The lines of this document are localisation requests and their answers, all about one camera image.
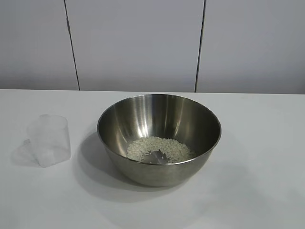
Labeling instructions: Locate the translucent plastic measuring cup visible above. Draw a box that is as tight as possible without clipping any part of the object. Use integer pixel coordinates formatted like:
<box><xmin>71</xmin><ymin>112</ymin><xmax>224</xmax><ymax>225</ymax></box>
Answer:
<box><xmin>11</xmin><ymin>114</ymin><xmax>71</xmax><ymax>168</ymax></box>

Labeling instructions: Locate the stainless steel mixing bowl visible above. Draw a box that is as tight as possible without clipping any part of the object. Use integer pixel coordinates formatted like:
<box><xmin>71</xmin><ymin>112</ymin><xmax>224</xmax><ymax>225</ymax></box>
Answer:
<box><xmin>96</xmin><ymin>94</ymin><xmax>223</xmax><ymax>187</ymax></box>

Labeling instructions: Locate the white uncooked rice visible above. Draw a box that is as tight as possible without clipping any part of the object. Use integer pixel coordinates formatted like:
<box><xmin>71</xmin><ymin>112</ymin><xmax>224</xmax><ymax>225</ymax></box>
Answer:
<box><xmin>126</xmin><ymin>136</ymin><xmax>197</xmax><ymax>165</ymax></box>

